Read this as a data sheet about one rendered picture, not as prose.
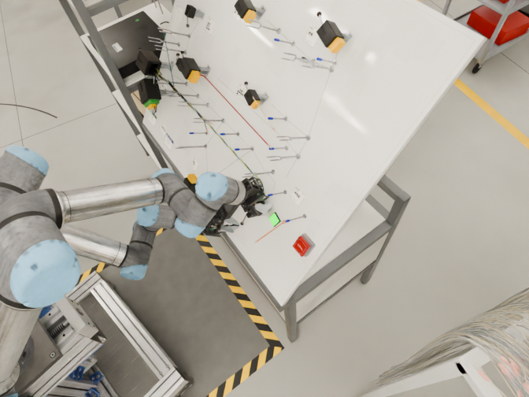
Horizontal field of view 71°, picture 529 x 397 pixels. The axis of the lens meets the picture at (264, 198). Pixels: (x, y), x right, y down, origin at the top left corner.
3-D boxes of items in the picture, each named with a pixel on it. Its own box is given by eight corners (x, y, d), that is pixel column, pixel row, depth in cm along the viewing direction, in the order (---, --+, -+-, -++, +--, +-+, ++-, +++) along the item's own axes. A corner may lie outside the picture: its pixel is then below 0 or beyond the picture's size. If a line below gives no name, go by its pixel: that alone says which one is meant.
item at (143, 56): (160, 44, 168) (130, 38, 158) (179, 64, 160) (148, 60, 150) (157, 57, 172) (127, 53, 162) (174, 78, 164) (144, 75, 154)
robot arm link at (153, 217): (135, 206, 119) (143, 196, 113) (168, 211, 125) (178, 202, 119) (134, 229, 116) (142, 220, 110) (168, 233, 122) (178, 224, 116)
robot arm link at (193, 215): (179, 216, 108) (200, 187, 106) (201, 242, 103) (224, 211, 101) (160, 213, 101) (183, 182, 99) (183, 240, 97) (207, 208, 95)
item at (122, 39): (119, 82, 178) (112, 71, 172) (92, 47, 194) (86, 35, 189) (178, 53, 186) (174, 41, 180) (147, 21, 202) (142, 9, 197)
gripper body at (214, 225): (221, 238, 125) (188, 234, 119) (212, 231, 133) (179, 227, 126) (227, 216, 125) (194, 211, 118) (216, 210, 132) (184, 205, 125)
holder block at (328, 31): (336, 10, 103) (316, 2, 97) (355, 40, 101) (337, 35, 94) (325, 23, 107) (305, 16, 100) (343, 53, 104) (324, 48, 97)
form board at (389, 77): (146, 122, 191) (142, 122, 190) (209, -114, 135) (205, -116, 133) (284, 305, 137) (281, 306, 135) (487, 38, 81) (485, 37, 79)
